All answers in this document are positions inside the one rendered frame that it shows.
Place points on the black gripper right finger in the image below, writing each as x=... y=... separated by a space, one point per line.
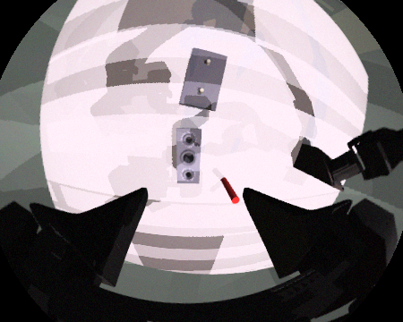
x=288 y=232

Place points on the dark red peg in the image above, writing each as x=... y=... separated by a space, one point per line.
x=233 y=196

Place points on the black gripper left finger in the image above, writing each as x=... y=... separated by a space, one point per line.
x=102 y=235

